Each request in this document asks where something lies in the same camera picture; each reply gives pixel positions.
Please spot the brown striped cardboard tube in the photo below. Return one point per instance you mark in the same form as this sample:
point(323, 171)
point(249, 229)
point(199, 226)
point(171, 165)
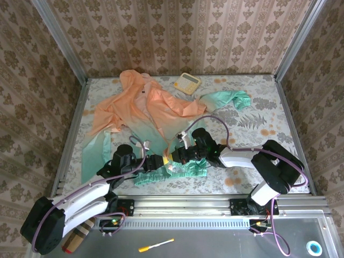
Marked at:
point(78, 235)

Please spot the aluminium frame post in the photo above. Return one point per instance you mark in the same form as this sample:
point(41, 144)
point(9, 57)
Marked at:
point(61, 40)
point(297, 40)

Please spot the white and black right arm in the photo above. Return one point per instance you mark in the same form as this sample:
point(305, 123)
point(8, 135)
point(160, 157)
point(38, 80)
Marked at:
point(236, 159)

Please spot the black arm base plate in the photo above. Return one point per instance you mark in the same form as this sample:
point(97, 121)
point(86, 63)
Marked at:
point(236, 207)
point(127, 207)

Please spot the floral tablecloth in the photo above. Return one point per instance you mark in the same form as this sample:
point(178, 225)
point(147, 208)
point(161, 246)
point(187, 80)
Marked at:
point(255, 126)

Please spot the blue and white tape roll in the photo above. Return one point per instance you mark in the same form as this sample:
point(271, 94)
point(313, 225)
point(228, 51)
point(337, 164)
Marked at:
point(309, 248)

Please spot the aluminium table side rail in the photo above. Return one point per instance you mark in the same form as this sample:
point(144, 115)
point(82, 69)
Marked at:
point(295, 134)
point(71, 134)

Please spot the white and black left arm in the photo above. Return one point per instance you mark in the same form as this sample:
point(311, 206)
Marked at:
point(80, 200)

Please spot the cream yellow calculator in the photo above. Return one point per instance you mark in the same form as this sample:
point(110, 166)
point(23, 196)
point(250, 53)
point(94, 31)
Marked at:
point(186, 83)

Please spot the teal and peach zip jacket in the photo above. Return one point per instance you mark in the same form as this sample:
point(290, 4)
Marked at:
point(161, 107)

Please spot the aluminium front mounting rail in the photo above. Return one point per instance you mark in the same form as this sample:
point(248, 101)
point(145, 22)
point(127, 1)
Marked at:
point(182, 205)

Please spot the yellow and white pen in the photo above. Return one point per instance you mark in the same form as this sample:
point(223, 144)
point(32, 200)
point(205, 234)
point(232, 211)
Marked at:
point(156, 245)

